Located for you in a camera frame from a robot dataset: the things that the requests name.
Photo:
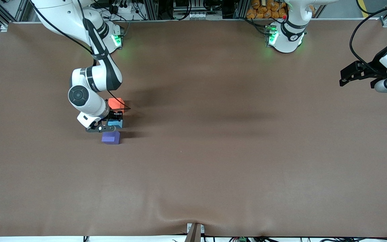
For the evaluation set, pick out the orange foam block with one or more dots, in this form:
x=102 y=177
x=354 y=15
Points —
x=115 y=103

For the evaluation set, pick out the white terminal block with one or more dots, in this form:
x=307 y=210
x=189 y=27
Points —
x=197 y=15

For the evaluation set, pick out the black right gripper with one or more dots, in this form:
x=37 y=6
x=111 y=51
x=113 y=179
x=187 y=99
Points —
x=115 y=117

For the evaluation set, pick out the white power strip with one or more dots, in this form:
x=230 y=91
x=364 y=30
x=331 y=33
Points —
x=123 y=8

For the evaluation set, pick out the blue foam block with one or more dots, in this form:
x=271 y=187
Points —
x=116 y=124

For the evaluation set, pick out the green plug connector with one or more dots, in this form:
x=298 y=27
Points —
x=242 y=239

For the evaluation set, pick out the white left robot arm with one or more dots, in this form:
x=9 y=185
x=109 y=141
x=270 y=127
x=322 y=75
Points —
x=289 y=37

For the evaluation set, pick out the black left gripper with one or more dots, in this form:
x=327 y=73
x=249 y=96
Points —
x=373 y=71

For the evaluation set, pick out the purple foam block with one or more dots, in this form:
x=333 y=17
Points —
x=110 y=137

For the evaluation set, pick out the brown table cover sheet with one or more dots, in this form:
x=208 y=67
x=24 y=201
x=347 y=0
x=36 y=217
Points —
x=213 y=168

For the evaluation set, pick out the table edge clamp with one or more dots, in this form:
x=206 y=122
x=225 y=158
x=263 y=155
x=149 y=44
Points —
x=195 y=232

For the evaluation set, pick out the orange packets pile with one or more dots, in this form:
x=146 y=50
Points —
x=267 y=8

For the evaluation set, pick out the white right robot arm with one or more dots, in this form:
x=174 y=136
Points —
x=92 y=101

